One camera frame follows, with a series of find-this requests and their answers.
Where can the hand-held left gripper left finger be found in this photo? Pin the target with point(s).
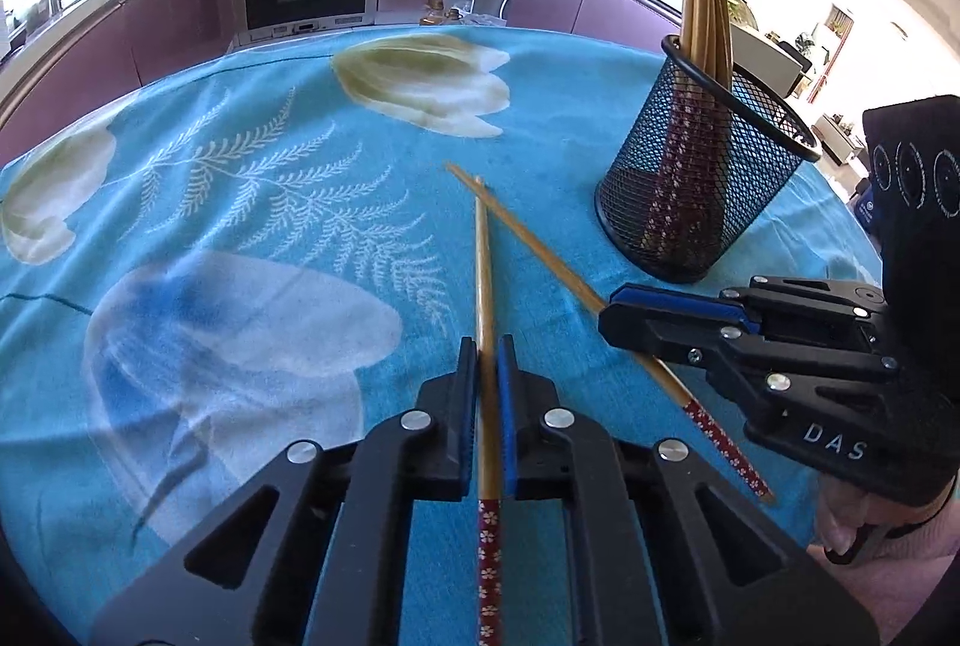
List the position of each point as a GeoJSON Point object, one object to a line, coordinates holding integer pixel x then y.
{"type": "Point", "coordinates": [469, 406]}

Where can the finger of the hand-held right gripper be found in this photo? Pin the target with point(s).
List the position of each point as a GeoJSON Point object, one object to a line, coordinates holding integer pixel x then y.
{"type": "Point", "coordinates": [660, 331]}
{"type": "Point", "coordinates": [675, 303]}

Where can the black mesh utensil holder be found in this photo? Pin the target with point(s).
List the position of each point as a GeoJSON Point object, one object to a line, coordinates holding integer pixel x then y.
{"type": "Point", "coordinates": [757, 166]}

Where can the purple lower cabinets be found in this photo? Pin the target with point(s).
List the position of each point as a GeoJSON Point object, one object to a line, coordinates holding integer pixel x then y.
{"type": "Point", "coordinates": [172, 15]}

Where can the person's right hand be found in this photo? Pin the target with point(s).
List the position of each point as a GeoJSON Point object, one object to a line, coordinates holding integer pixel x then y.
{"type": "Point", "coordinates": [834, 522]}

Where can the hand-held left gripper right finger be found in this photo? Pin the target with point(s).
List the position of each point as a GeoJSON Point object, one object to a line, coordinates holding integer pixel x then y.
{"type": "Point", "coordinates": [506, 406]}

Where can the blue floral tablecloth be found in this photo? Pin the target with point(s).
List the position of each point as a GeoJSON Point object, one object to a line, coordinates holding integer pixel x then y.
{"type": "Point", "coordinates": [262, 181]}

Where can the pair of chopsticks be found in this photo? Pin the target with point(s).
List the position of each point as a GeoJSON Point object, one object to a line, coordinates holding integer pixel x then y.
{"type": "Point", "coordinates": [711, 15]}

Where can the white plastic bag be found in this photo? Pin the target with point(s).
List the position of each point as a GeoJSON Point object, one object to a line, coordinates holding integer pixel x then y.
{"type": "Point", "coordinates": [480, 18]}

